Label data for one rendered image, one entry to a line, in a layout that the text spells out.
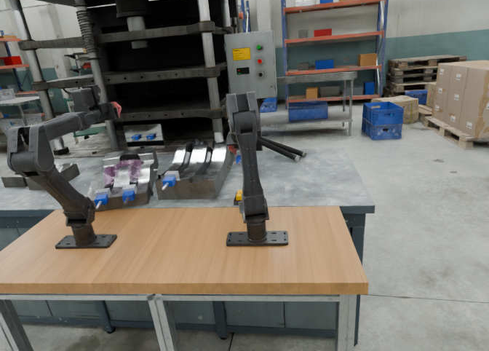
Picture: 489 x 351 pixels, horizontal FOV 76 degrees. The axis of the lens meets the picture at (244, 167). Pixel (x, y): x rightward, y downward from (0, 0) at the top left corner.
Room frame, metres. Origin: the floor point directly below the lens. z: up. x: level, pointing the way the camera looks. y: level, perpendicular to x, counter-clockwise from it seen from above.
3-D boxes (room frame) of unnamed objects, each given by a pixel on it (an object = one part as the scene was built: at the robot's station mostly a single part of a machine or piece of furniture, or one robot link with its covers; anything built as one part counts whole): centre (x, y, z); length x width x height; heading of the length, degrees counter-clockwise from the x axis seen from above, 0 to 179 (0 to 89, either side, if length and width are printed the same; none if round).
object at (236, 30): (2.88, 0.59, 0.90); 1.31 x 0.16 x 1.80; 81
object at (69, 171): (1.57, 1.02, 0.84); 0.20 x 0.15 x 0.07; 171
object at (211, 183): (1.46, 0.22, 0.87); 0.50 x 0.26 x 0.14; 171
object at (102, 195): (1.16, 0.59, 0.86); 0.13 x 0.05 x 0.05; 8
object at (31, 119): (5.64, 3.92, 0.42); 0.60 x 0.42 x 0.33; 71
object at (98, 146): (2.42, 0.66, 0.76); 1.30 x 0.84 x 0.07; 81
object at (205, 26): (2.42, 0.65, 1.45); 1.29 x 0.82 x 0.19; 81
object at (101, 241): (0.94, 0.57, 0.84); 0.20 x 0.07 x 0.08; 83
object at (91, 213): (0.95, 0.58, 0.90); 0.09 x 0.06 x 0.06; 83
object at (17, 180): (1.63, 1.21, 0.83); 0.17 x 0.13 x 0.06; 171
